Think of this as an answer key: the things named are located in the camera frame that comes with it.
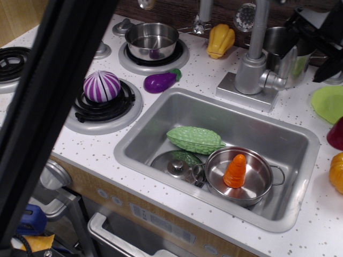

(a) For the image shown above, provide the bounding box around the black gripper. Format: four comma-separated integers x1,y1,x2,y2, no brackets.
279,1,342,82

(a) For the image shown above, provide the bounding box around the silver faucet lever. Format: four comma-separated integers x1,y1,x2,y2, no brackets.
258,70,287,91

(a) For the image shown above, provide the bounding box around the black foreground robot arm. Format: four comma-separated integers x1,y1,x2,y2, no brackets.
1,1,342,255

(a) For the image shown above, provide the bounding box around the steel cup behind faucet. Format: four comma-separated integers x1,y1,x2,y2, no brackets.
263,27,325,88

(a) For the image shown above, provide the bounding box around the green plastic plate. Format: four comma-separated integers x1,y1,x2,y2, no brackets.
311,85,342,124

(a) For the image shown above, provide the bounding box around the silver toy faucet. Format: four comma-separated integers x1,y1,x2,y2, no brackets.
215,1,278,112

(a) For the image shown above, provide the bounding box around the hanging slotted steel spoon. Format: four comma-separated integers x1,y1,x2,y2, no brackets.
233,1,256,33

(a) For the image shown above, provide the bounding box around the red plastic cup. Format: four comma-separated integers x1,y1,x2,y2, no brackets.
326,117,343,150

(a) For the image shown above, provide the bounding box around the yellow toy bell pepper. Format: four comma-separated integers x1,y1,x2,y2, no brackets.
206,24,235,59

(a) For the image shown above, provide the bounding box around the hanging steel ladle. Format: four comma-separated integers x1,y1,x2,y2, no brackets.
191,14,212,35

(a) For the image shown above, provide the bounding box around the orange yellow toy pepper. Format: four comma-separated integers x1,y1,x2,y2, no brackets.
329,153,343,194

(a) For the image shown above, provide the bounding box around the steel pot in sink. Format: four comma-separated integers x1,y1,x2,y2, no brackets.
196,146,286,207

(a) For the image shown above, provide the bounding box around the green toy bitter gourd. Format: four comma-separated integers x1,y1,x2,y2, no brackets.
166,126,226,155

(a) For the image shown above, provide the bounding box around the orange toy carrot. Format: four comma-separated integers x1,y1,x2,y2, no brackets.
223,154,246,188

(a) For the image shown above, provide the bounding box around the purple toy eggplant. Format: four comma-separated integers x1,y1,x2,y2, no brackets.
143,69,182,94

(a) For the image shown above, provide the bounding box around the steel pot on burner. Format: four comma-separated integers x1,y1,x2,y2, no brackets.
125,22,180,61

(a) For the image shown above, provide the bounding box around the steel pot lid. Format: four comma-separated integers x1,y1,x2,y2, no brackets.
151,150,206,187

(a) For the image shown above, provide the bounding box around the back right stove burner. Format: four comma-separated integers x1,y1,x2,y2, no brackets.
118,40,190,75

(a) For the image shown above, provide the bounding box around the hanging steel spoon left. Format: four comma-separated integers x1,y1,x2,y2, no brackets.
138,0,156,10

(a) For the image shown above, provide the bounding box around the silver metal sink basin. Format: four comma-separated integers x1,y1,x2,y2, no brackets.
114,88,319,232

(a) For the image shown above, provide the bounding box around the silver stove knob back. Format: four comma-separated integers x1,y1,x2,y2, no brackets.
112,18,134,37

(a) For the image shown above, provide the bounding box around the silver stove knob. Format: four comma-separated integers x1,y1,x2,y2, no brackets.
112,18,134,37
93,41,111,60

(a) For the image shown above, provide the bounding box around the silver stove knob middle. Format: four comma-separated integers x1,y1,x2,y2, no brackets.
93,41,111,60

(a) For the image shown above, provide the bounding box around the purple white toy onion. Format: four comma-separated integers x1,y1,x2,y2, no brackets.
83,71,121,103

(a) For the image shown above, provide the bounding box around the front black stove burner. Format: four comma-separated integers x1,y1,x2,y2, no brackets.
65,79,143,135

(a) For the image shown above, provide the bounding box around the silver oven front knob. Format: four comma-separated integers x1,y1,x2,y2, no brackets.
39,159,72,191

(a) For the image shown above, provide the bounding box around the back left stove burner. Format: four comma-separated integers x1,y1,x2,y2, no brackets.
1,47,31,94

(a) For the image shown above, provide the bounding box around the blue clamp tool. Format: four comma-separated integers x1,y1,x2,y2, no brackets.
16,204,47,236

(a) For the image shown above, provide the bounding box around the yellow cloth piece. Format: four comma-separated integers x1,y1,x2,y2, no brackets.
24,234,55,253

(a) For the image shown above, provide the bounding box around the silver post with base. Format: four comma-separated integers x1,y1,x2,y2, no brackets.
323,74,343,85

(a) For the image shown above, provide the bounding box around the silver hanging rack post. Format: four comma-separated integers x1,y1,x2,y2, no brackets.
199,0,213,22

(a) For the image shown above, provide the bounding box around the silver oven door handle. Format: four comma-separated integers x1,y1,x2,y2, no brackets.
87,212,175,256

